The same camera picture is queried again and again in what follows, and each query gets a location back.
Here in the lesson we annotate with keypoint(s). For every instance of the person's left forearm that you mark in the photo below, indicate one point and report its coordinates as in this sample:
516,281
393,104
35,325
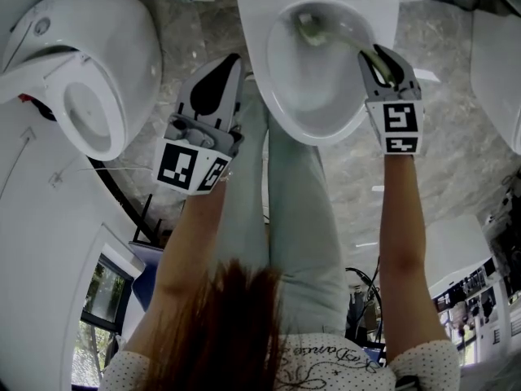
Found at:
191,242

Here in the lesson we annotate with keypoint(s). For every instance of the blue chair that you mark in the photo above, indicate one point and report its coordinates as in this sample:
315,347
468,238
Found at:
146,275

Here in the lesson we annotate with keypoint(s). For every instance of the dark framed window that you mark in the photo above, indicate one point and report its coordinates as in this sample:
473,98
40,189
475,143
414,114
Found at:
103,291

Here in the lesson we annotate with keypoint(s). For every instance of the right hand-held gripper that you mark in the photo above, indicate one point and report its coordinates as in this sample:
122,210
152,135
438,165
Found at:
401,124

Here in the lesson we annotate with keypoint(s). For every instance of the person's white dotted shirt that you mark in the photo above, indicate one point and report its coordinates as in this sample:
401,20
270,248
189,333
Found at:
325,365

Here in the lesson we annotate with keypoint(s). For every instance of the cluttered shelf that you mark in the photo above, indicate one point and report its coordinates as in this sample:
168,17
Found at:
480,295

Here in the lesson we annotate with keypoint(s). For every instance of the white egg-shaped toilet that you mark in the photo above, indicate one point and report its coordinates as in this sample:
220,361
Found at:
118,27

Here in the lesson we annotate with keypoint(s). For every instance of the green toilet brush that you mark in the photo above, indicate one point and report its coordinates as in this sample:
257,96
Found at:
313,35

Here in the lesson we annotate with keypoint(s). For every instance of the red appliance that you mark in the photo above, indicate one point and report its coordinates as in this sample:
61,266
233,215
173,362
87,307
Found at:
27,97

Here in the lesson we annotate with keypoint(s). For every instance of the person's pale green trousers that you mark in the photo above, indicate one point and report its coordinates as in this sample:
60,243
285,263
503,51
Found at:
301,218

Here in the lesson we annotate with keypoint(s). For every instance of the white angular toilet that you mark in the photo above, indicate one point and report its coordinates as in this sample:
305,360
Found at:
496,76

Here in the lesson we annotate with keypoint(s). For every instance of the person's right forearm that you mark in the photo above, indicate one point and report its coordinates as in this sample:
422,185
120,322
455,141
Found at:
403,218

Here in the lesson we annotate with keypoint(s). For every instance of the white cabinet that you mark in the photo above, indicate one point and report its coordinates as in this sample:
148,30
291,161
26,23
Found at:
456,251

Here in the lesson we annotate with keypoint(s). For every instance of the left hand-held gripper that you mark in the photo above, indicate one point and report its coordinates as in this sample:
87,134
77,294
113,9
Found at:
195,157

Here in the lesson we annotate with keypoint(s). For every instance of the white toilet with raised seat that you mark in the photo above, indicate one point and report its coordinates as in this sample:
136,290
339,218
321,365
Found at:
256,35

